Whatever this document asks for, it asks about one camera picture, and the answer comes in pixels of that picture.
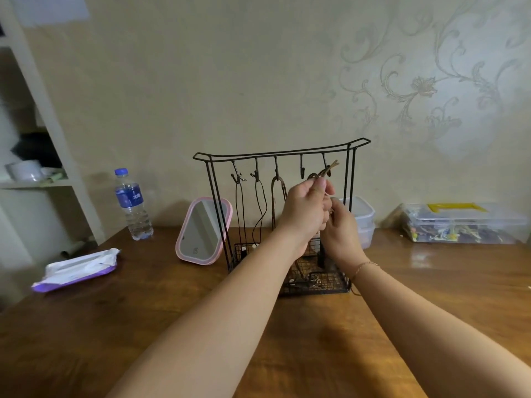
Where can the person's right hand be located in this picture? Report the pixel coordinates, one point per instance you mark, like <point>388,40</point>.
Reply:
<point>344,240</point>

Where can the black bag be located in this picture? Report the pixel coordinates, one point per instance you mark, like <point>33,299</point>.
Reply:
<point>37,151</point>

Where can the white purple wet wipes pack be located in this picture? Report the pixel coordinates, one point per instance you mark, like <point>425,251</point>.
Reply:
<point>74,271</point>

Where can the person's left hand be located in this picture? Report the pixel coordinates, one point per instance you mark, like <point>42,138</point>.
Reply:
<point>305,215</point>

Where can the clear water bottle blue cap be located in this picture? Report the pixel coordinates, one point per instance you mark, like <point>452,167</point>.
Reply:
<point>130,198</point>

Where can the person's left forearm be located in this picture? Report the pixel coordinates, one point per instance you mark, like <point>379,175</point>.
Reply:
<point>207,335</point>

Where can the clear plastic food container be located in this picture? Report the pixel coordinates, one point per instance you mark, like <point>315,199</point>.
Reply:
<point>367,238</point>
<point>364,211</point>

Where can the white shelf unit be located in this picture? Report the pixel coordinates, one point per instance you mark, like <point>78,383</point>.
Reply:
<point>65,161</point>

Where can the person's right forearm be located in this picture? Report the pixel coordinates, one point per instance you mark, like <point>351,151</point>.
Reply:
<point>415,335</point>

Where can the small green box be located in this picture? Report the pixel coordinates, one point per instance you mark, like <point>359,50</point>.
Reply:
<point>54,176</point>

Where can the pink framed mirror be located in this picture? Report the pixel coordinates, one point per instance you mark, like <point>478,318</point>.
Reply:
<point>203,232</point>

